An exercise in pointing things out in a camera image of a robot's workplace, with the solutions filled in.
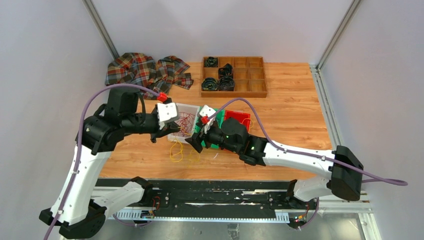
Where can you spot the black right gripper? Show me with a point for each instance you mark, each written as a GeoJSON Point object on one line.
{"type": "Point", "coordinates": [195, 139]}

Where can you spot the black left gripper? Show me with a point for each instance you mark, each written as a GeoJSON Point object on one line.
{"type": "Point", "coordinates": [169, 128]}

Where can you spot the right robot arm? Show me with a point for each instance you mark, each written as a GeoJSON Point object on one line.
{"type": "Point", "coordinates": [338, 172]}

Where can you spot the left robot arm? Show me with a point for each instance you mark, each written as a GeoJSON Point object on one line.
{"type": "Point", "coordinates": [76, 213]}

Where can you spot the green plastic bin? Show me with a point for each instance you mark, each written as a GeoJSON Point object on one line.
{"type": "Point", "coordinates": [219, 118]}

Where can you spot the red plastic bin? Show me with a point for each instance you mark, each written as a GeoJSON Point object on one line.
{"type": "Point", "coordinates": [236, 116]}

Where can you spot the white plastic bin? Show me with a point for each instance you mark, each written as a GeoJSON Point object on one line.
{"type": "Point", "coordinates": [186, 121]}

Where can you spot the rolled dark tie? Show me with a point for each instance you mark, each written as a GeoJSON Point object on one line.
{"type": "Point", "coordinates": [226, 83]}
{"type": "Point", "coordinates": [210, 62]}
{"type": "Point", "coordinates": [210, 84]}
{"type": "Point", "coordinates": [226, 71]}

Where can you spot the plaid cloth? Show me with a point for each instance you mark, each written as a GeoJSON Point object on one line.
{"type": "Point", "coordinates": [140, 69]}

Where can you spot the wooden compartment tray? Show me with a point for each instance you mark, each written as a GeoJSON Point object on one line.
{"type": "Point", "coordinates": [248, 74]}

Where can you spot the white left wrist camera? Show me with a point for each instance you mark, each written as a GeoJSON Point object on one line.
{"type": "Point", "coordinates": [167, 113]}

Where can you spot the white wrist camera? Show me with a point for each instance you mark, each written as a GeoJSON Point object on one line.
{"type": "Point", "coordinates": [205, 118]}
{"type": "Point", "coordinates": [167, 113]}

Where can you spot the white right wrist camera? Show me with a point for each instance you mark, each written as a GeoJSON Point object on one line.
{"type": "Point", "coordinates": [205, 118]}

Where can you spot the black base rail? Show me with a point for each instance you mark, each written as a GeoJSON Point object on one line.
{"type": "Point", "coordinates": [212, 198]}

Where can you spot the aluminium frame profile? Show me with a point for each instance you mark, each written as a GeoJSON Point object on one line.
{"type": "Point", "coordinates": [218, 215]}

